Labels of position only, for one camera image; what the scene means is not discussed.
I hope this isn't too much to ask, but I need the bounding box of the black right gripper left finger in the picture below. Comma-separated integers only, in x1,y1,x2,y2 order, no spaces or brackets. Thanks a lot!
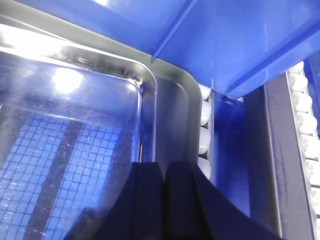
64,162,164,240

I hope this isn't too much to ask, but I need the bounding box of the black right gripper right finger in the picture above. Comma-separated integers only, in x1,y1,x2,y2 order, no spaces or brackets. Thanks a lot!
164,161,279,240

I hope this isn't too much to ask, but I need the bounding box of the white roller track middle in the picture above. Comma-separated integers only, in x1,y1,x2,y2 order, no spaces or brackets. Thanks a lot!
197,83,215,181

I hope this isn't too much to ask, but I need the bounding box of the white roller track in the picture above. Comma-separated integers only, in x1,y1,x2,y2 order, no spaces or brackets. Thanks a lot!
197,83,215,181
285,61,320,240

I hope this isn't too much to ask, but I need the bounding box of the white roller track right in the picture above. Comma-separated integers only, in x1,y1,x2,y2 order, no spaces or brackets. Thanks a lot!
285,61,320,240

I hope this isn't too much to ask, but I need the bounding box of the large blue crate centre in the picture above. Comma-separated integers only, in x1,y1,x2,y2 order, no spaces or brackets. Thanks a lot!
25,0,320,99

